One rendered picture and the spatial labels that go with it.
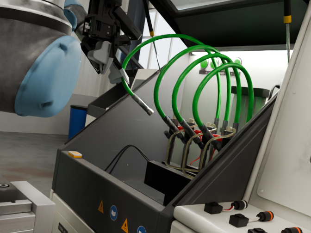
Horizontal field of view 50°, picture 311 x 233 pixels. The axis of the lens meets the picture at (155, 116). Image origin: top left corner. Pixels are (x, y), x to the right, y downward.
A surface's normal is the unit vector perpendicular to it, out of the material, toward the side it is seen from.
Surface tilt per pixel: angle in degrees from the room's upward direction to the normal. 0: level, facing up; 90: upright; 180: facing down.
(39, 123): 90
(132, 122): 90
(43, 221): 90
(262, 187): 76
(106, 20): 90
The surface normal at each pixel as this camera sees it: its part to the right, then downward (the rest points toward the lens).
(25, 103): -0.09, 0.67
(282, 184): -0.74, -0.33
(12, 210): 0.66, 0.15
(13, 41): 0.15, 0.07
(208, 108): -0.80, -0.10
